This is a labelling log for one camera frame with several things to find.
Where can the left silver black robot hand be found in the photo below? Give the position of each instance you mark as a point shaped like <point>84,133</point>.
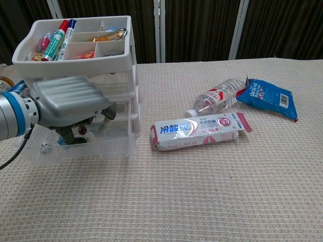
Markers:
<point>68,98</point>

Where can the clear plastic storage bin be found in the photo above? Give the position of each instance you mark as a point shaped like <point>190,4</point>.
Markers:
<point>111,146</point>

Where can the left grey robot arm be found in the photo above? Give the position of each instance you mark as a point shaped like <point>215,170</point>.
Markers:
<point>11,113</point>

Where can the white desktop drawer organizer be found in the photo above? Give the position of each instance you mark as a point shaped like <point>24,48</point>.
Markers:
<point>75,66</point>

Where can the small red bead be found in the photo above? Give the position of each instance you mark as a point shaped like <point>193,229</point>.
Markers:
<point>82,130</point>

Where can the small blue item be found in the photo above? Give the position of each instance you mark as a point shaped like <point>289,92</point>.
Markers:
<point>61,142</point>

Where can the blue Oreo cookie pack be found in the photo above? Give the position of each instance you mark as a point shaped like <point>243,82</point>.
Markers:
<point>19,87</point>

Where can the yellow green candy packet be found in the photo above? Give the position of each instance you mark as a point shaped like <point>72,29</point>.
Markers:
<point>35,57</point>

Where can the white die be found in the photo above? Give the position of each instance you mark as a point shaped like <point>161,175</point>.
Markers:
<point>45,147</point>

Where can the red-capped green marker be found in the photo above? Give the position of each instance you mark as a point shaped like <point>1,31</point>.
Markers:
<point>54,41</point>

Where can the blue-capped white marker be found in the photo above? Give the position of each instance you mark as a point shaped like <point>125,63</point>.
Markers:
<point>66,37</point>

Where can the red blue candy packet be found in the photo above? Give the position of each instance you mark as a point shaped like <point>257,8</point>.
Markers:
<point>45,41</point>

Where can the brown sauce bottle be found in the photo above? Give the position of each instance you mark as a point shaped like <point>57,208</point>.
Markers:
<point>4,84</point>

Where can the small blue packet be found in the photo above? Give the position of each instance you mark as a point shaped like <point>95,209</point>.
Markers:
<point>110,27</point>

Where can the white pink toothpaste box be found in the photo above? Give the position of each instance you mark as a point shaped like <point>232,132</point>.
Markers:
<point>199,131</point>

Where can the beige woven tablecloth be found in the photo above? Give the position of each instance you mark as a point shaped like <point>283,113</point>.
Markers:
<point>176,191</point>

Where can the clear plastic water bottle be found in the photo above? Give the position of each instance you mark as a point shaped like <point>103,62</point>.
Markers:
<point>217,98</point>

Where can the blue snack pouch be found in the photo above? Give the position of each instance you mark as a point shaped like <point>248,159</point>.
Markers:
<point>271,99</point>

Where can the aluminium partition post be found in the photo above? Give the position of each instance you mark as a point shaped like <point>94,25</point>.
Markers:
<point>238,29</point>
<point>159,30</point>
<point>54,8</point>

